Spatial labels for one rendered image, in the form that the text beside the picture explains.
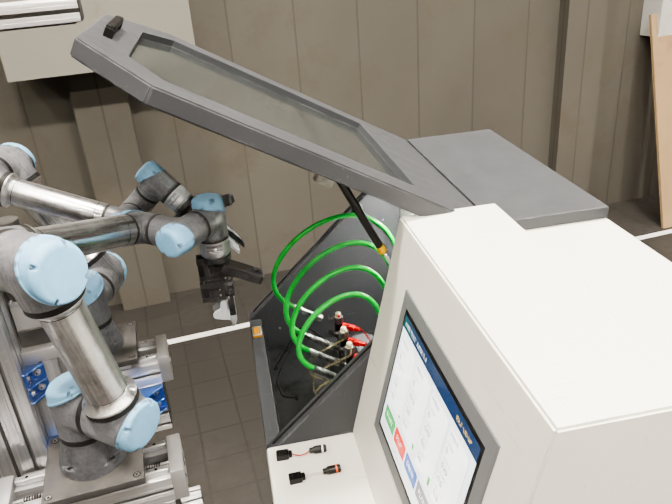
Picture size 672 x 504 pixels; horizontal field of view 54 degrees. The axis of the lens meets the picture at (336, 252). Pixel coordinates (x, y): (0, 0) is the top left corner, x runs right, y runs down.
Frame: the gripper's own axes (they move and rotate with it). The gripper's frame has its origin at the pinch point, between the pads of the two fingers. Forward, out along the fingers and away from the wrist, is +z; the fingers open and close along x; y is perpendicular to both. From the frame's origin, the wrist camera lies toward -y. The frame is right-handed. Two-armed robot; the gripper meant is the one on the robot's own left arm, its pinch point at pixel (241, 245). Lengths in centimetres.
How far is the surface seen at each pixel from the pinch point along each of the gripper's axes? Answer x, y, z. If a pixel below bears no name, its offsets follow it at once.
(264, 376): 6.5, 23.4, 30.9
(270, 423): 27, 24, 37
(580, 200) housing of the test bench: 29, -72, 51
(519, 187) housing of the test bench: 19, -65, 41
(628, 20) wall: -307, -220, 100
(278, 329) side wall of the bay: -27.6, 21.8, 29.6
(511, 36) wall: -279, -151, 45
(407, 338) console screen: 61, -27, 35
